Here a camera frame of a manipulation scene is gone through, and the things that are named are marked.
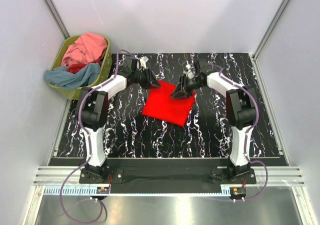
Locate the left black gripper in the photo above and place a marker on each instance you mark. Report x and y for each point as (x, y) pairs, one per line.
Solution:
(150, 80)

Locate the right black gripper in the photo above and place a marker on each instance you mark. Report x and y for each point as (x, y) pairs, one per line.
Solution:
(182, 90)

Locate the bright red t shirt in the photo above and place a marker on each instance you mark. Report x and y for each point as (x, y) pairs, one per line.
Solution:
(161, 106)

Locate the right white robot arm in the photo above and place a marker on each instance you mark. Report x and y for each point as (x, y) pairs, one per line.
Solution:
(241, 112)

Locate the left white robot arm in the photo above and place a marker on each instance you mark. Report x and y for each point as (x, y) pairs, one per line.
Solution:
(92, 114)

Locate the pink t shirt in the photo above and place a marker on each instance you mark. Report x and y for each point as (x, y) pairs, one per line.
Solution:
(86, 49)

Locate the dark red t shirt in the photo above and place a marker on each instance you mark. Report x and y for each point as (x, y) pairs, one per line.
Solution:
(75, 68)

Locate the grey blue t shirt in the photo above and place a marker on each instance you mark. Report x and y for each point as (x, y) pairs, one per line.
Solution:
(61, 78)

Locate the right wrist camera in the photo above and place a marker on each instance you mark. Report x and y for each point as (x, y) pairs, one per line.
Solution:
(198, 67)

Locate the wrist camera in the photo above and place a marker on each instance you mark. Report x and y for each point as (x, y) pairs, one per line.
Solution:
(136, 64)
(198, 67)

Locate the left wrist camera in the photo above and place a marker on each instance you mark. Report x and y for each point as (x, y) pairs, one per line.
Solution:
(136, 64)

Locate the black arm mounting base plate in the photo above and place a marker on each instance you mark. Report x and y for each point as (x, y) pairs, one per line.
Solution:
(214, 170)

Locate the left aluminium frame post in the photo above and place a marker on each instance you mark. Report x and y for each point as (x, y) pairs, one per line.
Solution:
(57, 18)

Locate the aluminium frame post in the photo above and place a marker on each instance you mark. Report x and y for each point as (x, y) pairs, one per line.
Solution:
(273, 24)
(57, 18)

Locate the right aluminium frame post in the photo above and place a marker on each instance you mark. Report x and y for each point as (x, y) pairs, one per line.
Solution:
(273, 24)

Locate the white slotted cable duct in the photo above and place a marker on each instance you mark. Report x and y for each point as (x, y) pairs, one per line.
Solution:
(212, 191)

